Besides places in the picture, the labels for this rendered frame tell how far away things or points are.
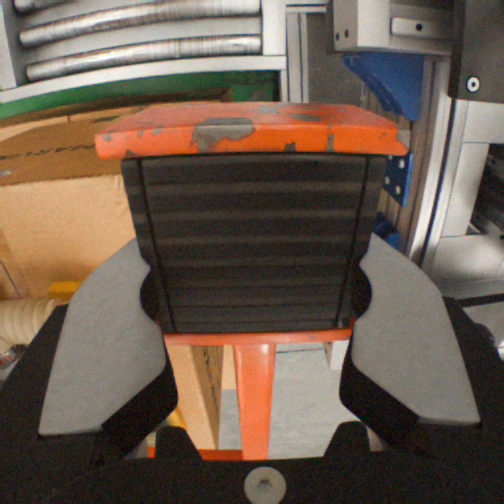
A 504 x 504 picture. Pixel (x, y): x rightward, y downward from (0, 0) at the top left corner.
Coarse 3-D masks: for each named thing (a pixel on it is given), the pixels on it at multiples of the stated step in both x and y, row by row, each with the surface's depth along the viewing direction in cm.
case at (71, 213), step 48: (0, 144) 43; (48, 144) 37; (0, 192) 24; (48, 192) 24; (96, 192) 24; (0, 240) 26; (48, 240) 27; (96, 240) 27; (0, 288) 30; (192, 384) 40; (192, 432) 49
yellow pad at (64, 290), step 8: (48, 288) 28; (56, 288) 28; (64, 288) 28; (72, 288) 28; (56, 296) 28; (64, 296) 28; (176, 408) 42; (168, 416) 42; (176, 416) 42; (160, 424) 43; (168, 424) 43; (176, 424) 44; (184, 424) 46
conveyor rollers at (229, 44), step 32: (32, 0) 51; (64, 0) 53; (160, 0) 55; (192, 0) 55; (224, 0) 55; (256, 0) 55; (32, 32) 55; (64, 32) 56; (32, 64) 60; (64, 64) 60; (96, 64) 61; (128, 64) 63
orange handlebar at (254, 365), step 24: (240, 360) 15; (264, 360) 15; (240, 384) 16; (264, 384) 16; (240, 408) 18; (264, 408) 17; (240, 432) 20; (264, 432) 20; (216, 456) 25; (240, 456) 25; (264, 456) 23
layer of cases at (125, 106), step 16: (144, 96) 97; (160, 96) 90; (176, 96) 85; (192, 96) 81; (208, 96) 78; (224, 96) 81; (48, 112) 88; (64, 112) 78; (80, 112) 70; (96, 112) 68; (112, 112) 68; (128, 112) 68; (0, 128) 68; (16, 128) 68; (224, 352) 118; (224, 368) 124; (224, 384) 131
